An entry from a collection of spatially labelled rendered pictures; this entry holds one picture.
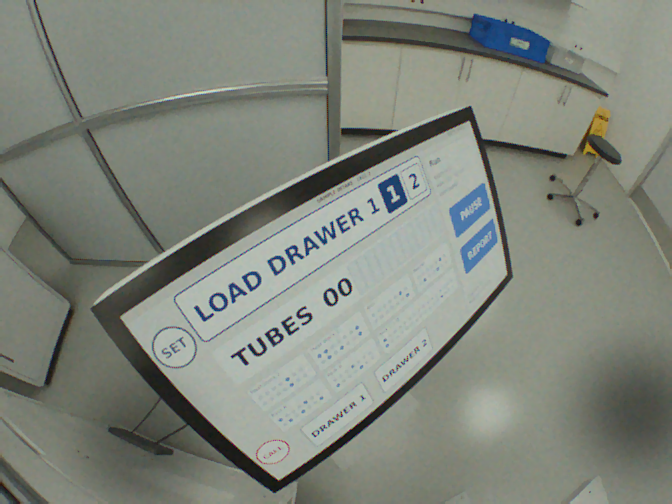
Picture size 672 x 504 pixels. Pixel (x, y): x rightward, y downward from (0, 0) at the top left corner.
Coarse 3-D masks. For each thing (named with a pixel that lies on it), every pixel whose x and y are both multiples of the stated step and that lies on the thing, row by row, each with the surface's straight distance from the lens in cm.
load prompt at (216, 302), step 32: (416, 160) 35; (352, 192) 29; (384, 192) 32; (416, 192) 35; (320, 224) 28; (352, 224) 29; (384, 224) 32; (256, 256) 26; (288, 256) 27; (320, 256) 28; (192, 288) 26; (224, 288) 26; (256, 288) 26; (288, 288) 27; (192, 320) 26; (224, 320) 27
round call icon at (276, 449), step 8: (272, 440) 35; (280, 440) 36; (256, 448) 35; (264, 448) 36; (272, 448) 36; (280, 448) 36; (288, 448) 37; (256, 456) 36; (264, 456) 37; (272, 456) 37; (280, 456) 37; (288, 456) 38; (264, 464) 38; (272, 464) 38
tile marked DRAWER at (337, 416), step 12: (360, 384) 36; (348, 396) 36; (360, 396) 37; (336, 408) 36; (348, 408) 37; (360, 408) 38; (312, 420) 35; (324, 420) 36; (336, 420) 37; (348, 420) 38; (312, 432) 37; (324, 432) 38; (336, 432) 39
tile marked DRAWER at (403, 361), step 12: (420, 336) 39; (408, 348) 39; (420, 348) 40; (432, 348) 42; (396, 360) 38; (408, 360) 40; (420, 360) 41; (372, 372) 36; (384, 372) 38; (396, 372) 39; (408, 372) 41; (384, 384) 39
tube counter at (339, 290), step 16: (432, 208) 37; (416, 224) 35; (432, 224) 37; (384, 240) 32; (400, 240) 33; (416, 240) 35; (432, 240) 37; (368, 256) 31; (384, 256) 32; (400, 256) 34; (336, 272) 29; (352, 272) 30; (368, 272) 31; (384, 272) 32; (320, 288) 29; (336, 288) 29; (352, 288) 30; (368, 288) 32; (336, 304) 30; (352, 304) 31
